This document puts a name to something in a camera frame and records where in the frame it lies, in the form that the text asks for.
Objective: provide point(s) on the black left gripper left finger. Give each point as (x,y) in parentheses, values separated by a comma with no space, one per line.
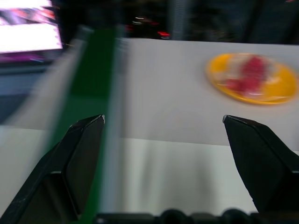
(70,163)

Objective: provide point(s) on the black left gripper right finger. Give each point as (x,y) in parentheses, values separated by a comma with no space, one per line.
(259,161)

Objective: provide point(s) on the yellow plate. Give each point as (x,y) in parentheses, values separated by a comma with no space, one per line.
(253,78)

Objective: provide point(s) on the red food in clear wrap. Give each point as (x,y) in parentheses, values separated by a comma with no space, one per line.
(248,75)

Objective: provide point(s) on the bright monitor screen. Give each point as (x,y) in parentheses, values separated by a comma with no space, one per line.
(26,25)

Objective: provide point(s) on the grey vertical pole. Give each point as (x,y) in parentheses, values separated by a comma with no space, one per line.
(178,19)

